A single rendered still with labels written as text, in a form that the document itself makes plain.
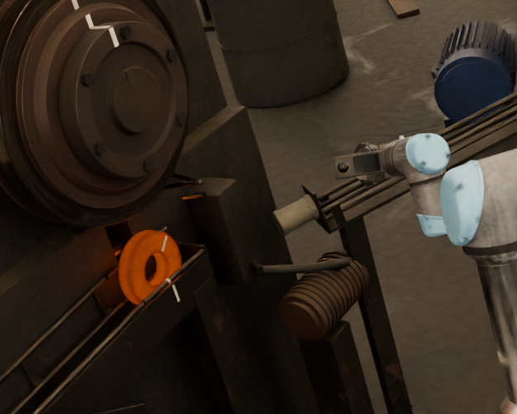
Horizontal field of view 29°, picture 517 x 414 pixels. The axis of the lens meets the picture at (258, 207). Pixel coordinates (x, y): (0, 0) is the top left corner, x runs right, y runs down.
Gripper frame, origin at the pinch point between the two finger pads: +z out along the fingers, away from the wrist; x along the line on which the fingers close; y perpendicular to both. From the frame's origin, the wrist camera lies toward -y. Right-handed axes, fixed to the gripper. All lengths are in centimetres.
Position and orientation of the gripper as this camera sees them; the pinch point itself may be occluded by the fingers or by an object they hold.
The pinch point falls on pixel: (352, 167)
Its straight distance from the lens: 218.4
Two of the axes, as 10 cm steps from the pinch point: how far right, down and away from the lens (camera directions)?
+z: -2.8, 0.3, 9.6
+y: 9.4, -1.9, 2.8
